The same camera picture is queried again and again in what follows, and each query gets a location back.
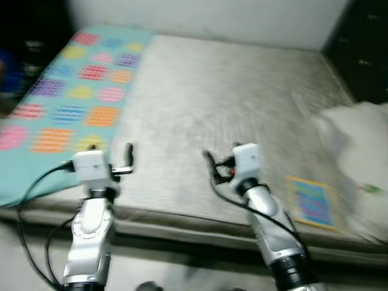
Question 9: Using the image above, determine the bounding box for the grey left robot leg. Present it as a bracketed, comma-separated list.
[135, 281, 163, 291]

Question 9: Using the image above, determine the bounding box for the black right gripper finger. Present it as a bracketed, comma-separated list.
[202, 150, 220, 182]

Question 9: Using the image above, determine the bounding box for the colourful children's book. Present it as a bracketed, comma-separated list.
[285, 176, 340, 231]

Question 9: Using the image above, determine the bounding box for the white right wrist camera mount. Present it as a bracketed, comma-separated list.
[232, 143, 263, 182]

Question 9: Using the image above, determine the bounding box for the grey quilted mattress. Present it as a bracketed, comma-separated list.
[0, 33, 388, 252]

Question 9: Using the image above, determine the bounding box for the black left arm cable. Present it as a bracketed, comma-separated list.
[16, 162, 76, 289]

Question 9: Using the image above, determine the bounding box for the white pillow with green tree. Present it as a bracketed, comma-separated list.
[312, 102, 388, 240]

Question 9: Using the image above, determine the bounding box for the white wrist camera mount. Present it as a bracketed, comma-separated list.
[232, 143, 263, 182]
[73, 150, 119, 190]

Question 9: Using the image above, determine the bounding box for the large black furniture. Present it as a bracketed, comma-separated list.
[0, 0, 76, 43]

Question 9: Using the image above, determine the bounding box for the dark tufted headboard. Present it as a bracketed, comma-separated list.
[321, 0, 388, 107]

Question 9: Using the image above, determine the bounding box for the teal blanket with dotted shapes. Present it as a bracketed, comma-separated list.
[0, 24, 152, 208]

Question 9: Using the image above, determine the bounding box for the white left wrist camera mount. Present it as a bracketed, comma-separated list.
[73, 150, 119, 190]

